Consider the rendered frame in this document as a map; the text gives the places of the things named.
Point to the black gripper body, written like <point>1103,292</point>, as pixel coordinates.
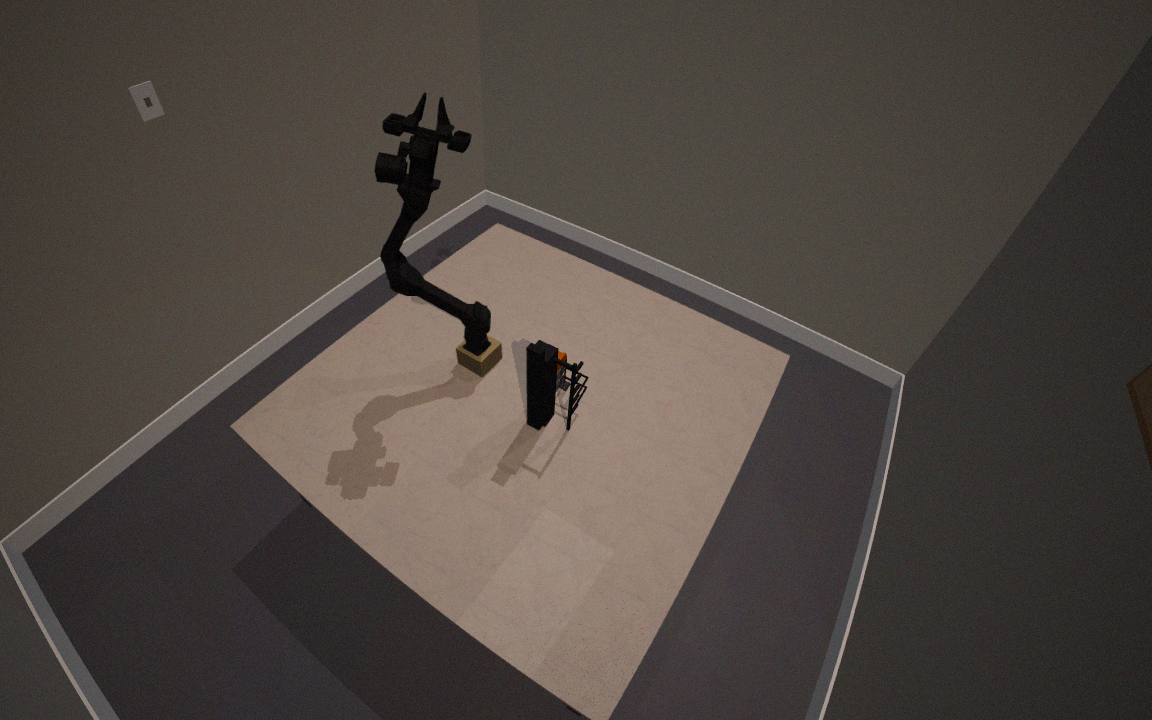
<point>459,142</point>

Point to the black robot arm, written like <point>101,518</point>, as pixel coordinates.
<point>415,189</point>

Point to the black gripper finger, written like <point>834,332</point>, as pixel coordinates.
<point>412,119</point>
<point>443,126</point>

